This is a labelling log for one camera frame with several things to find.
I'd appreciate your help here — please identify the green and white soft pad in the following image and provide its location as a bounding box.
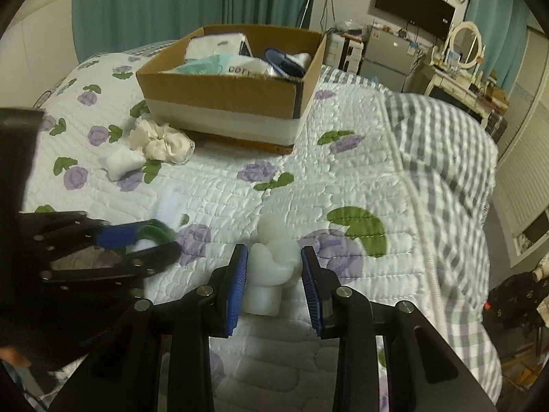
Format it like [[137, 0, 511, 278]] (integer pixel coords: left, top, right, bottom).
[[134, 219, 177, 251]]

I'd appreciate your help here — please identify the dark blue slipper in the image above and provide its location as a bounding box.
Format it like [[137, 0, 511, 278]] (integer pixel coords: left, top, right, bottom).
[[263, 47, 308, 80]]

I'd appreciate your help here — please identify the small white sock bundle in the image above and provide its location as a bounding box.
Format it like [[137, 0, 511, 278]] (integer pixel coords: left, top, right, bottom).
[[101, 145, 148, 181]]

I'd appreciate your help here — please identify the grey small fridge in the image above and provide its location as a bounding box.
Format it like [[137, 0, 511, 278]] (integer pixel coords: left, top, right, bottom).
[[358, 32, 419, 93]]

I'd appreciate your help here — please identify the grey checked blanket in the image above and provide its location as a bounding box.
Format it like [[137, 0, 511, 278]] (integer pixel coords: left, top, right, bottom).
[[321, 66, 503, 401]]

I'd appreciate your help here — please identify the white printed packet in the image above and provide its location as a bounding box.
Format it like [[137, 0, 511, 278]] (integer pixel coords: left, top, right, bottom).
[[223, 57, 276, 79]]

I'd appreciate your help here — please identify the black wall television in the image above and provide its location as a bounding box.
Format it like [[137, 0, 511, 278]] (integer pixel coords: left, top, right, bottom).
[[374, 0, 456, 37]]

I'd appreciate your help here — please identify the dark floral garment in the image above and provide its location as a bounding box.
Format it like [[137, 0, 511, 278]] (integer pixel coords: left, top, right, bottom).
[[486, 271, 549, 332]]

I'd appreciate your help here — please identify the white storage unit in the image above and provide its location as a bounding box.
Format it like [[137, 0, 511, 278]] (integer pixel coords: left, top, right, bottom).
[[325, 32, 366, 75]]

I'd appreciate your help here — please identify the white tissue packet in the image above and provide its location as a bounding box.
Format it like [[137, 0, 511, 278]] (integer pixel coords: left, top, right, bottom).
[[184, 32, 250, 61]]

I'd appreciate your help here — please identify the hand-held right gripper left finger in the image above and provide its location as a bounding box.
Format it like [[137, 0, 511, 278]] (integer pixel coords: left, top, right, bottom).
[[49, 244, 249, 412]]

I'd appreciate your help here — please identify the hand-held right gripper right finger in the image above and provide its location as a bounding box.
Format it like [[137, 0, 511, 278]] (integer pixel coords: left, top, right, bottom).
[[300, 246, 498, 412]]

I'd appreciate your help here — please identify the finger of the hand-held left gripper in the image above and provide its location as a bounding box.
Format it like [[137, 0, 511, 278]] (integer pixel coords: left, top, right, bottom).
[[19, 211, 139, 263], [39, 242, 183, 288]]

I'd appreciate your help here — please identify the cream fabric scrunchie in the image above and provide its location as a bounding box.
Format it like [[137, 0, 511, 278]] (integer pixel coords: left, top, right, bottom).
[[128, 117, 196, 165]]

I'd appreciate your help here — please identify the white dressing table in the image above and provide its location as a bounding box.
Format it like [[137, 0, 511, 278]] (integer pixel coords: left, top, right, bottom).
[[424, 57, 512, 130]]

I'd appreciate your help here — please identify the white folded cloth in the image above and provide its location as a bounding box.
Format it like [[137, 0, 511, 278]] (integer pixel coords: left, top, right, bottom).
[[287, 51, 312, 70]]

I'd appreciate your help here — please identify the white floral quilt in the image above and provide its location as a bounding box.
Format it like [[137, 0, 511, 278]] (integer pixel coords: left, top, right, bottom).
[[21, 41, 435, 412]]

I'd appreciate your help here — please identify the teal curtain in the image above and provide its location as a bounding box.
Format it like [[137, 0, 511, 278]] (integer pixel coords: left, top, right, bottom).
[[465, 0, 531, 66], [71, 0, 320, 63]]

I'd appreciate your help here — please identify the teal cloth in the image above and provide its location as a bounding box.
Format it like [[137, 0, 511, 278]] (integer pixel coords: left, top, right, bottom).
[[175, 53, 235, 75]]

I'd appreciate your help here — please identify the white oval vanity mirror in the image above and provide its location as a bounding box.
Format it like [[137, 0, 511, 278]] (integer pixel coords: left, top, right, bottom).
[[443, 21, 486, 70]]

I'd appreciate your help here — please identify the cardboard box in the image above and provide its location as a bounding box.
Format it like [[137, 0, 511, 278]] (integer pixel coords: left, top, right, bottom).
[[136, 24, 328, 154]]

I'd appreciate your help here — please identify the white slatted panel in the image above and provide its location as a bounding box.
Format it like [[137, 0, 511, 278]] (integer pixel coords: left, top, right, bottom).
[[492, 81, 549, 267]]

